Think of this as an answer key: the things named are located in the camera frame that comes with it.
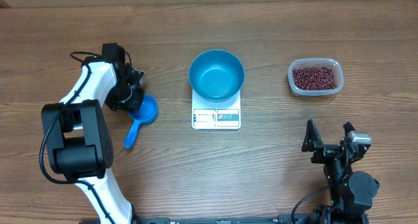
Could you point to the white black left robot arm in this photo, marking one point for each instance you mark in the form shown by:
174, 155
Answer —
77, 147

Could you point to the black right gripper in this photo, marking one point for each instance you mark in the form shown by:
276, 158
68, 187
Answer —
313, 142

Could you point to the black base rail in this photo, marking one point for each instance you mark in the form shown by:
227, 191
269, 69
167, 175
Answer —
281, 219

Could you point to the white digital kitchen scale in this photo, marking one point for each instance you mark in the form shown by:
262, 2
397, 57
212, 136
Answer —
206, 115

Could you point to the teal metal bowl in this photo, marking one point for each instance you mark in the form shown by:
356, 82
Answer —
216, 75

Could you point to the blue plastic measuring scoop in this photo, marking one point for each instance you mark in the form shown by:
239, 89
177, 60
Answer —
147, 114

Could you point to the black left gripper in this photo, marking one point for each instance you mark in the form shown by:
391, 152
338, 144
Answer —
133, 105

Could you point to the clear plastic container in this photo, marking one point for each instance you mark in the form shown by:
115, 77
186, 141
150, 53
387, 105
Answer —
316, 62

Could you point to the red beans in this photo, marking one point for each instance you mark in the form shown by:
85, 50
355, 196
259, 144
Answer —
314, 78

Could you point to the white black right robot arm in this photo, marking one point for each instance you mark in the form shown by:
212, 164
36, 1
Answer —
351, 193

